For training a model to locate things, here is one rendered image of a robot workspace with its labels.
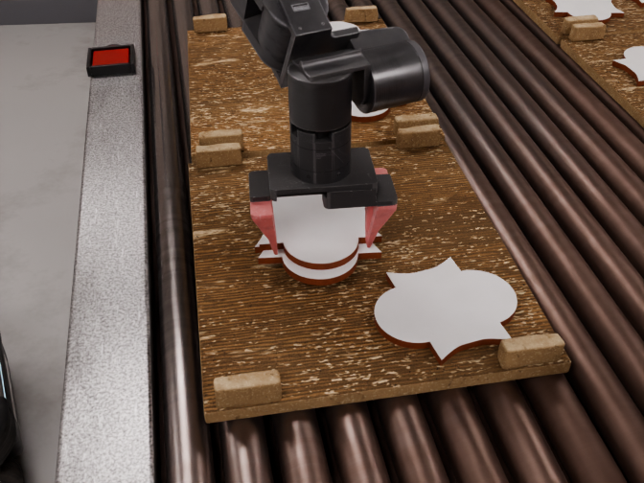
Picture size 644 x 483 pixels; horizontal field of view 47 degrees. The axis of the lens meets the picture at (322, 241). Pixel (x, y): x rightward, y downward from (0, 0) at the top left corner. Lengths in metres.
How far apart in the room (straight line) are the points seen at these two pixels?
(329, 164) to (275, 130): 0.37
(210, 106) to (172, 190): 0.19
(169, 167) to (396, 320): 0.42
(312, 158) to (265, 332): 0.18
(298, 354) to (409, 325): 0.11
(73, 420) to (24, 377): 1.34
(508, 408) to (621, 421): 0.10
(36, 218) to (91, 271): 1.71
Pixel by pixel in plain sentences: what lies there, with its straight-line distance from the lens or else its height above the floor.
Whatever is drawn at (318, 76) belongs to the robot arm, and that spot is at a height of 1.18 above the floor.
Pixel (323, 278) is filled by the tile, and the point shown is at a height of 0.97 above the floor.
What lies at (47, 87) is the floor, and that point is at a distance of 3.37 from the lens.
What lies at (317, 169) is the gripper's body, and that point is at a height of 1.09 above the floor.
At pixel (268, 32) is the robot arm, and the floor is 1.20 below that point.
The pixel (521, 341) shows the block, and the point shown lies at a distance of 0.72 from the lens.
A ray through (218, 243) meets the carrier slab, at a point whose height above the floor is 0.94.
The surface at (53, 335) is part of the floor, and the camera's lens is 2.15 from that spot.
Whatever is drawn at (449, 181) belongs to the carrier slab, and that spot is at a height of 0.94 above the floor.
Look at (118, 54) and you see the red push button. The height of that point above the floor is 0.93.
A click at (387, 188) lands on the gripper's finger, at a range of 0.72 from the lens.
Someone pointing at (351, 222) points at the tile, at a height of 0.98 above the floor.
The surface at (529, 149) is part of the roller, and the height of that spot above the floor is 0.92.
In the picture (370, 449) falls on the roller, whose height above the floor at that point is 0.92.
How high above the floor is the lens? 1.47
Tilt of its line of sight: 40 degrees down
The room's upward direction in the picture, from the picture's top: straight up
